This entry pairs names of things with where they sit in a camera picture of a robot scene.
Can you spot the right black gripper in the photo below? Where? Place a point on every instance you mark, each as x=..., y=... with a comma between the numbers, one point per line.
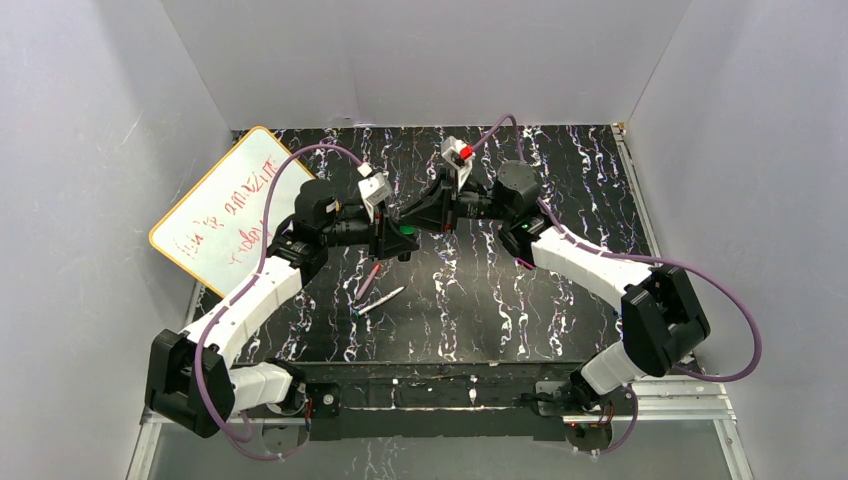
x=448, y=207

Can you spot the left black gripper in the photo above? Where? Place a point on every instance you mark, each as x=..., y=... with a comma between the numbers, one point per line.
x=383, y=234

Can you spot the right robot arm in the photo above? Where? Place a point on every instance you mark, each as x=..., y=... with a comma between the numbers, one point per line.
x=662, y=318

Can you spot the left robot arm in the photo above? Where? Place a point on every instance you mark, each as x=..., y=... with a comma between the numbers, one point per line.
x=192, y=379

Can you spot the pink pen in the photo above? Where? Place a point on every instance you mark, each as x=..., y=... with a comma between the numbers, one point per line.
x=364, y=287

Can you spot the silver pen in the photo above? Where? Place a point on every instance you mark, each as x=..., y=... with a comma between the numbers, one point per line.
x=379, y=302

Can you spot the magenta pen cap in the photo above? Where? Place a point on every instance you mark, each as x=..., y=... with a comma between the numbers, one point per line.
x=525, y=264

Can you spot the yellow framed whiteboard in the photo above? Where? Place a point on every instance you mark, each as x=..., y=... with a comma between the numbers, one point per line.
x=214, y=231

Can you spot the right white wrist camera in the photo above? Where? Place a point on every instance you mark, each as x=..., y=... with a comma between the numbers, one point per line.
x=460, y=156

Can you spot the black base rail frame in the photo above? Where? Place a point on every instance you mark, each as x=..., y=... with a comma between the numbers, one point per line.
x=496, y=399

